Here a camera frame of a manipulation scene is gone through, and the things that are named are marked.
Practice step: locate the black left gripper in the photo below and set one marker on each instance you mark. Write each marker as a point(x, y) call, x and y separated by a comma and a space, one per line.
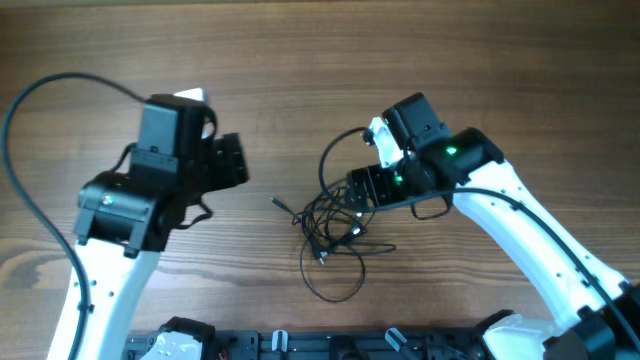
point(233, 153)

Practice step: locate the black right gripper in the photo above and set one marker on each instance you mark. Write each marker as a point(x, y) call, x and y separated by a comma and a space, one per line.
point(362, 187)

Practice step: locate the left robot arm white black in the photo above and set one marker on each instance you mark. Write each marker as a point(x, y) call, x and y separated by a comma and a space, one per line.
point(125, 219)

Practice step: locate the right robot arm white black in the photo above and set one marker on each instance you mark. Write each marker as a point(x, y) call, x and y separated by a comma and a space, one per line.
point(594, 308)

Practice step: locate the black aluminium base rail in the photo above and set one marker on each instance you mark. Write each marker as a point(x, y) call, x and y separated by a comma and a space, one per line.
point(393, 343)

